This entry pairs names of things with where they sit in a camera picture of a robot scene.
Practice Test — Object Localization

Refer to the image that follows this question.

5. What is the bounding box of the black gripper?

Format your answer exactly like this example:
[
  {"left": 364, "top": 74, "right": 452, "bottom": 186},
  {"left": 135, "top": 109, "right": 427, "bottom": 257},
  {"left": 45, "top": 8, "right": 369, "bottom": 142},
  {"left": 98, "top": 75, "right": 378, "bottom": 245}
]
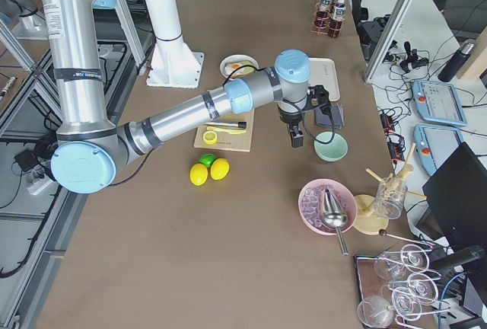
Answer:
[{"left": 277, "top": 101, "right": 304, "bottom": 148}]

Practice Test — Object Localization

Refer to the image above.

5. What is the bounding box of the cream rabbit tray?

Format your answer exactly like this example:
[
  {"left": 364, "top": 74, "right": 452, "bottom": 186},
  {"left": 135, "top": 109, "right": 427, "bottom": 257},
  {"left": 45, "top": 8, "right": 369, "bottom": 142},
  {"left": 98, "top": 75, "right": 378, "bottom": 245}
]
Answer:
[{"left": 309, "top": 58, "right": 340, "bottom": 101}]

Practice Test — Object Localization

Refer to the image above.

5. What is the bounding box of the wine glass rack tray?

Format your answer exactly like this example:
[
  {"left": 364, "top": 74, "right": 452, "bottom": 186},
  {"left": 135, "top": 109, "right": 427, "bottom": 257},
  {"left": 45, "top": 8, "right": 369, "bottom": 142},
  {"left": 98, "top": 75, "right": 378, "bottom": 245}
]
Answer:
[{"left": 354, "top": 243, "right": 466, "bottom": 328}]

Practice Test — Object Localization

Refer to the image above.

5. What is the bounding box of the mint green bowl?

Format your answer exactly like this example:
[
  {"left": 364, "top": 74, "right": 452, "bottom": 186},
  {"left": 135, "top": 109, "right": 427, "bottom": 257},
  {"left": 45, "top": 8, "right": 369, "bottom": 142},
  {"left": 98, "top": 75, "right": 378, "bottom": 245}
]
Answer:
[{"left": 314, "top": 132, "right": 349, "bottom": 161}]

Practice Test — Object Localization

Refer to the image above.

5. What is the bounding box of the grey folded cloth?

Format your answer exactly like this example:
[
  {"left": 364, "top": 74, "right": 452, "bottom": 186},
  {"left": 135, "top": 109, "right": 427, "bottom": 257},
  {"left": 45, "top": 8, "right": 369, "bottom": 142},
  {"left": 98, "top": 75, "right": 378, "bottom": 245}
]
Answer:
[{"left": 314, "top": 104, "right": 345, "bottom": 129}]

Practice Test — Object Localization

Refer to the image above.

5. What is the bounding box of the wooden cutting board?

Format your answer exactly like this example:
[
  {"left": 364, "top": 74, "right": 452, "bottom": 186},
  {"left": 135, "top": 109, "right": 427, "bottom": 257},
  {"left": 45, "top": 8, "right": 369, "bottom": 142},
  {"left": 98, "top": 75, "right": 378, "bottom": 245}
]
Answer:
[{"left": 193, "top": 110, "right": 254, "bottom": 152}]

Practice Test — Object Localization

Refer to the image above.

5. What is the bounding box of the steel pepper grinder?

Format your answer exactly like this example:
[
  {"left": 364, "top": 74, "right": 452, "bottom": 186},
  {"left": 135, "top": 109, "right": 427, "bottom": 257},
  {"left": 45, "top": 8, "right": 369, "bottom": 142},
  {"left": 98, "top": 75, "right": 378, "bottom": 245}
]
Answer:
[{"left": 205, "top": 121, "right": 247, "bottom": 129}]

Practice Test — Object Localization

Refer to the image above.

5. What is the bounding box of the pink bowl with ice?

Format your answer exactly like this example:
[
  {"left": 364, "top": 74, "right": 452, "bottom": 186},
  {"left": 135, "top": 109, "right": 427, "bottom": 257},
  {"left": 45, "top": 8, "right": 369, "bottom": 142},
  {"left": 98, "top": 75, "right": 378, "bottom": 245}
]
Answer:
[{"left": 298, "top": 178, "right": 358, "bottom": 235}]

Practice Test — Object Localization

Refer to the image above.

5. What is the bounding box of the yellow plastic knife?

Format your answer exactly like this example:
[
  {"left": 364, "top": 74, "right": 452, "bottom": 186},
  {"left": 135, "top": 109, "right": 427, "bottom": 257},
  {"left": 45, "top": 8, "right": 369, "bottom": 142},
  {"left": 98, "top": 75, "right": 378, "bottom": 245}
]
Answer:
[{"left": 206, "top": 126, "right": 247, "bottom": 135}]

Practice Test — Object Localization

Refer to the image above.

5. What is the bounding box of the bread slice on plate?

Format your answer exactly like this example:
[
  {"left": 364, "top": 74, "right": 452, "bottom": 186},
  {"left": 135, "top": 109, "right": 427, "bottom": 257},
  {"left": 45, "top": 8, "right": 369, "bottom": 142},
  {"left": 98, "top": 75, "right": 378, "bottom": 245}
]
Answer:
[{"left": 223, "top": 60, "right": 256, "bottom": 79}]

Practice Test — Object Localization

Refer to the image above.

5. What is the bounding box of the yellow lemon upper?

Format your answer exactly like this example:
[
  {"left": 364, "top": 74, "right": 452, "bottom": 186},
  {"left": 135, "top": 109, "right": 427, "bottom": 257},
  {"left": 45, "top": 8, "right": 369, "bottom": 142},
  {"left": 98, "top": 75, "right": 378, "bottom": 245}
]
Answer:
[{"left": 210, "top": 158, "right": 230, "bottom": 180}]

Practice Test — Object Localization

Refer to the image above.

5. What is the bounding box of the yellow lemon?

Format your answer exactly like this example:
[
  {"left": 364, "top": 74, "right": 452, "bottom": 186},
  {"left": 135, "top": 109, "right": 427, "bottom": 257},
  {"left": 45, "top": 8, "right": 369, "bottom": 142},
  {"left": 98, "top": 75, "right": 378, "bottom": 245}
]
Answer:
[
  {"left": 210, "top": 158, "right": 230, "bottom": 180},
  {"left": 189, "top": 163, "right": 208, "bottom": 187}
]

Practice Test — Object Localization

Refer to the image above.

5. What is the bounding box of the half lemon slice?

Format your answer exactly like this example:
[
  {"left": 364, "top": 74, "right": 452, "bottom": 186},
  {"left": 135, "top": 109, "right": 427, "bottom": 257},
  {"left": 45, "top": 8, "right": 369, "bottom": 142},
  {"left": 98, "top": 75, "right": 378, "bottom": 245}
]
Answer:
[{"left": 202, "top": 130, "right": 218, "bottom": 145}]

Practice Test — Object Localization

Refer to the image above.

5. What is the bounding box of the steel ice scoop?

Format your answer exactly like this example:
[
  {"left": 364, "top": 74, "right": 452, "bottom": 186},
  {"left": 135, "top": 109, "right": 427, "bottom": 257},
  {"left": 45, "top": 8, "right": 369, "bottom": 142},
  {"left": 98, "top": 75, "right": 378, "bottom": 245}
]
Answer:
[{"left": 322, "top": 188, "right": 349, "bottom": 256}]

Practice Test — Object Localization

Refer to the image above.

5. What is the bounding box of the green lime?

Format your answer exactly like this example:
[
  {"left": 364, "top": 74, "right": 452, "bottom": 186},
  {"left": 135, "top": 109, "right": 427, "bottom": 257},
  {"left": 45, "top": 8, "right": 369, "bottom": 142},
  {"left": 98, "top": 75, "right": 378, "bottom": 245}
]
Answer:
[{"left": 199, "top": 153, "right": 217, "bottom": 168}]

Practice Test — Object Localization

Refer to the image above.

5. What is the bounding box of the fried egg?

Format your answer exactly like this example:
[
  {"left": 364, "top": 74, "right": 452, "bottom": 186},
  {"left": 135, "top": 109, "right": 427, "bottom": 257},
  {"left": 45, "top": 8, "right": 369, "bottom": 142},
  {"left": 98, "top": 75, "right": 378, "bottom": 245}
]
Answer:
[{"left": 224, "top": 62, "right": 242, "bottom": 74}]

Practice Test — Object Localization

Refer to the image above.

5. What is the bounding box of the white round plate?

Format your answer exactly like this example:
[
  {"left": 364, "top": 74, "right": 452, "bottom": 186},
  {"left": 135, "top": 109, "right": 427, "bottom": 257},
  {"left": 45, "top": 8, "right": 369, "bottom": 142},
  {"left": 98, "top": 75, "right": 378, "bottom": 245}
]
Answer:
[{"left": 220, "top": 54, "right": 259, "bottom": 80}]

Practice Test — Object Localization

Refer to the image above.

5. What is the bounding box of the yellow lemon lower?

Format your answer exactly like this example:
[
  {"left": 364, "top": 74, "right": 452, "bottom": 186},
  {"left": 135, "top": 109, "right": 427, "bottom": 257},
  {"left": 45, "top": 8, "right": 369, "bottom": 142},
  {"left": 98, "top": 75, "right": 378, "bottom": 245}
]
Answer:
[{"left": 189, "top": 163, "right": 208, "bottom": 187}]

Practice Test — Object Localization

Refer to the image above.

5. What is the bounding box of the wooden mug tree stand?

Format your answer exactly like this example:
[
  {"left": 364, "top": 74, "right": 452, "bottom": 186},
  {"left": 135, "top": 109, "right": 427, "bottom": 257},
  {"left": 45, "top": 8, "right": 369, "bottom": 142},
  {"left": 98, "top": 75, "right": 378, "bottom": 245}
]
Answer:
[{"left": 353, "top": 142, "right": 426, "bottom": 235}]

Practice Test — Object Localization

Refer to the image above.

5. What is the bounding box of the glass jar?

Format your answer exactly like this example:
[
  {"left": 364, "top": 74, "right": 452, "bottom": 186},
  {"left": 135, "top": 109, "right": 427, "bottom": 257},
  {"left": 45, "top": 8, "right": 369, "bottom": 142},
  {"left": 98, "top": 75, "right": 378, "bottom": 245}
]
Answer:
[{"left": 372, "top": 177, "right": 407, "bottom": 219}]

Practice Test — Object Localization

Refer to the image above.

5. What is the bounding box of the tea bottle lower right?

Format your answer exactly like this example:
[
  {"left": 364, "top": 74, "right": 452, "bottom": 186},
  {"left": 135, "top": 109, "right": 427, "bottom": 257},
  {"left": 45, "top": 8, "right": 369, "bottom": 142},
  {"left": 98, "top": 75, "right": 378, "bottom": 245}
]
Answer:
[{"left": 328, "top": 0, "right": 346, "bottom": 38}]

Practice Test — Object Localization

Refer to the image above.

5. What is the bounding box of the teach pendant near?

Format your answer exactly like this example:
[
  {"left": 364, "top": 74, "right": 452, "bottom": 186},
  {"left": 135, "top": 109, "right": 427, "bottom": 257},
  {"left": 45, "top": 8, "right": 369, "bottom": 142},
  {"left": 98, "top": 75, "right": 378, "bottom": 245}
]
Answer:
[{"left": 412, "top": 124, "right": 463, "bottom": 176}]

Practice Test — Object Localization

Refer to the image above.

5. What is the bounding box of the teach pendant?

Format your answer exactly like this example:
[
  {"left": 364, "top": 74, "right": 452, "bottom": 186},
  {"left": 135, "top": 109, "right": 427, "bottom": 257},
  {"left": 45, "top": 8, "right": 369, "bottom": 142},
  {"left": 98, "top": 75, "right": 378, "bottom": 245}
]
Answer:
[
  {"left": 412, "top": 80, "right": 468, "bottom": 126},
  {"left": 412, "top": 124, "right": 463, "bottom": 176}
]

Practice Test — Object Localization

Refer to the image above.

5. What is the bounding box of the tea bottle upper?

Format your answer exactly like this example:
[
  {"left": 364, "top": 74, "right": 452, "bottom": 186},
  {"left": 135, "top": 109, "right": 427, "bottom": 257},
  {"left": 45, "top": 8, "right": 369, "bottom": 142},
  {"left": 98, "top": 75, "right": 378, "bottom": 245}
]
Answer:
[{"left": 319, "top": 0, "right": 333, "bottom": 12}]

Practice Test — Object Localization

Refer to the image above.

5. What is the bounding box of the teach pendant far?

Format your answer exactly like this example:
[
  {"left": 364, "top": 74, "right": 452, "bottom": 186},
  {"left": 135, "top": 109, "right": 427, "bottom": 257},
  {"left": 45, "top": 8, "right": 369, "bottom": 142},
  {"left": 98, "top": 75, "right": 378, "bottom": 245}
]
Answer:
[{"left": 412, "top": 80, "right": 468, "bottom": 126}]

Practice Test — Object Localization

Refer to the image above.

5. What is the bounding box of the black monitor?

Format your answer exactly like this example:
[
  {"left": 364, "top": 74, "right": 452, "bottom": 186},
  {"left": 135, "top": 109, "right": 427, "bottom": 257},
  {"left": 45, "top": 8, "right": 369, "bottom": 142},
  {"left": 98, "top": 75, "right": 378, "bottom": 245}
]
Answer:
[{"left": 422, "top": 142, "right": 486, "bottom": 250}]

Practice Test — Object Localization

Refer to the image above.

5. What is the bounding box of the black water bottle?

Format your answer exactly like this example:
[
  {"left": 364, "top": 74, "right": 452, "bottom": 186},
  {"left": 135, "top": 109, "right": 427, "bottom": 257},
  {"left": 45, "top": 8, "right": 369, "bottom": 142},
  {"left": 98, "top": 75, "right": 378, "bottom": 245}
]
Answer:
[{"left": 438, "top": 39, "right": 476, "bottom": 82}]

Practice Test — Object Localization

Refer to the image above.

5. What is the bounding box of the copper wire bottle rack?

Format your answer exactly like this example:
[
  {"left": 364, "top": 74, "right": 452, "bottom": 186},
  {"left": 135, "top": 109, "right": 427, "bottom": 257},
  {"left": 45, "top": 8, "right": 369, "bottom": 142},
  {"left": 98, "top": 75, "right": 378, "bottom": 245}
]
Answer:
[{"left": 311, "top": 0, "right": 336, "bottom": 35}]

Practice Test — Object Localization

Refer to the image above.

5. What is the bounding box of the aluminium frame post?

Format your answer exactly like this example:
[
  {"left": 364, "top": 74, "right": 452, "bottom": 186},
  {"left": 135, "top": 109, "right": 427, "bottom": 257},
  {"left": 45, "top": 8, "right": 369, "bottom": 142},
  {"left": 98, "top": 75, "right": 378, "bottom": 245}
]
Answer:
[{"left": 364, "top": 0, "right": 412, "bottom": 84}]

